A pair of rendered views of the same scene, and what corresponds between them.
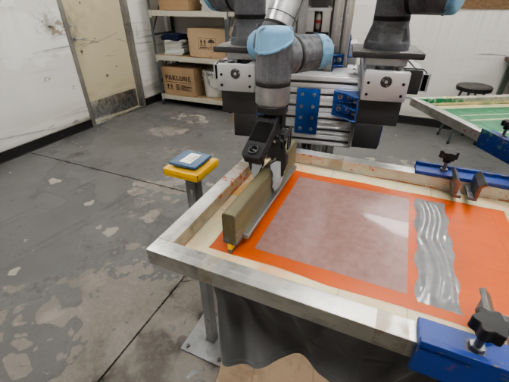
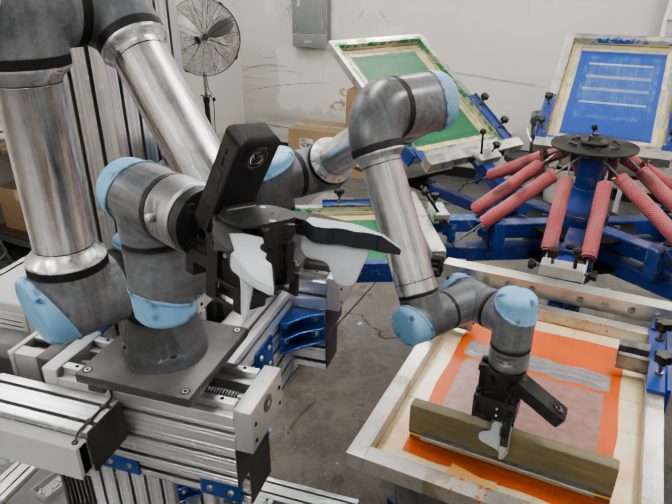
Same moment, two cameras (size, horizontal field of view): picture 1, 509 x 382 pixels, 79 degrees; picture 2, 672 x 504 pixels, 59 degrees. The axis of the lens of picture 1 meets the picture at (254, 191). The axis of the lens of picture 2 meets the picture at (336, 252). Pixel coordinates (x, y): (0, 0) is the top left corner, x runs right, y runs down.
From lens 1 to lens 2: 1.41 m
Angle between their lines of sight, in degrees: 74
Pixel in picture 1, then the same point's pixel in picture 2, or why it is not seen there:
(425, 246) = (544, 369)
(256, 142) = (550, 402)
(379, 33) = not seen: hidden behind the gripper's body
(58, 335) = not seen: outside the picture
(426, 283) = (590, 381)
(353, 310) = (654, 418)
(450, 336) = (656, 380)
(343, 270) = (595, 423)
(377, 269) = (583, 403)
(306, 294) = (653, 440)
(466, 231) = not seen: hidden behind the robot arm
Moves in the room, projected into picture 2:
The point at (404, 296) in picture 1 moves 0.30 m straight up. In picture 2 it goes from (607, 397) to (635, 287)
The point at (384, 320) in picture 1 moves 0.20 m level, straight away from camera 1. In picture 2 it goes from (655, 405) to (565, 373)
